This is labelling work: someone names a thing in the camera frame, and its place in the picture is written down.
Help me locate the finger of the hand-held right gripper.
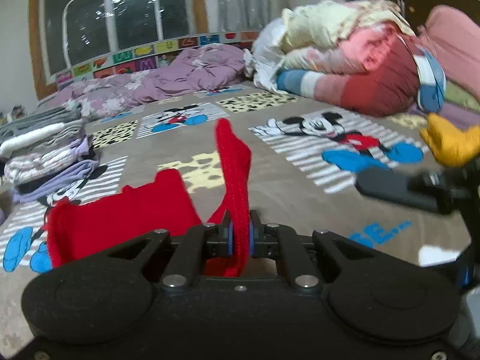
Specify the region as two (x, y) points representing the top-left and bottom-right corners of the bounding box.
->
(355, 167), (453, 216)

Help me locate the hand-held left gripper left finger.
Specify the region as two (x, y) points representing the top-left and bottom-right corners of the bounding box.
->
(107, 210), (235, 293)

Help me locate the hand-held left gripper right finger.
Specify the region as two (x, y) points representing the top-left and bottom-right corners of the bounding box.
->
(249, 210), (376, 293)

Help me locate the red knitted sweater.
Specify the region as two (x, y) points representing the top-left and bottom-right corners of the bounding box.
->
(45, 118), (253, 279)

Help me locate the stack of folded clothes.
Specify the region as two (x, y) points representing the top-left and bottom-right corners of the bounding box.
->
(0, 106), (103, 204)

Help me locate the yellow cloth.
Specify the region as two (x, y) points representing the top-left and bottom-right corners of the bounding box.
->
(419, 112), (480, 168)

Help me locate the cartoon mouse printed blanket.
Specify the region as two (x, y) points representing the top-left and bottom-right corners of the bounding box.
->
(0, 82), (480, 302)

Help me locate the pink and red quilt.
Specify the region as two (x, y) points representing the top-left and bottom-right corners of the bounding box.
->
(275, 22), (448, 118)

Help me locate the pink pillow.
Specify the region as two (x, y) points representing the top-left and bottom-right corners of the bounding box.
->
(415, 5), (480, 91)

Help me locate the purple floral quilt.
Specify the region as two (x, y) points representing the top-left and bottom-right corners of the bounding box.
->
(56, 43), (253, 121)

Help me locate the white crumpled bedding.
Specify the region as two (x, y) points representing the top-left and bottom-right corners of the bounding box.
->
(244, 18), (301, 95)

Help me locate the cream floral quilt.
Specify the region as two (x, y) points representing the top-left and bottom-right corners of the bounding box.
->
(280, 0), (415, 47)

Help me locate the colourful picture border strip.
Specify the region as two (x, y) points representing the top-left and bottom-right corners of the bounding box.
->
(55, 31), (260, 84)

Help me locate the grey sheer curtain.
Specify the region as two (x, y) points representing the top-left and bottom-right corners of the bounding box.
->
(215, 0), (290, 34)

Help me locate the wooden framed window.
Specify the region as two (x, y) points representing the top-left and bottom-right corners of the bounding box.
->
(29, 0), (209, 88)

